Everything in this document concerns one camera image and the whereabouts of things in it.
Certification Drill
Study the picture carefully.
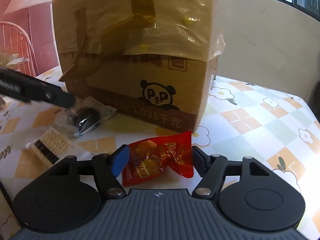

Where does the red snack packet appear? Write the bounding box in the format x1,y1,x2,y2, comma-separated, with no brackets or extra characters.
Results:
121,131,194,187

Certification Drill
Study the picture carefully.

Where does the red patterned backdrop curtain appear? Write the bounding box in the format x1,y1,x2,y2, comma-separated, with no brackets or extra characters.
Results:
1,0,59,76

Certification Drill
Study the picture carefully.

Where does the checkered floral tablecloth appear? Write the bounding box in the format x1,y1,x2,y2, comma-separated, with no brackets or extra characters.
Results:
1,76,319,239

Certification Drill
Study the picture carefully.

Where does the clear packet dark round snack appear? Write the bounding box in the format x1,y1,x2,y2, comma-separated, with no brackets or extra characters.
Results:
55,96,117,137

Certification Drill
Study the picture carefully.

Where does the white wafer snack packet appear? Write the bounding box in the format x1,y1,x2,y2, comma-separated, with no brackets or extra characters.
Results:
25,127,71,167

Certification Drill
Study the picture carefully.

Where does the cardboard box with panda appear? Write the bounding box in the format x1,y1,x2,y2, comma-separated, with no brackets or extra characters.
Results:
53,0,225,132

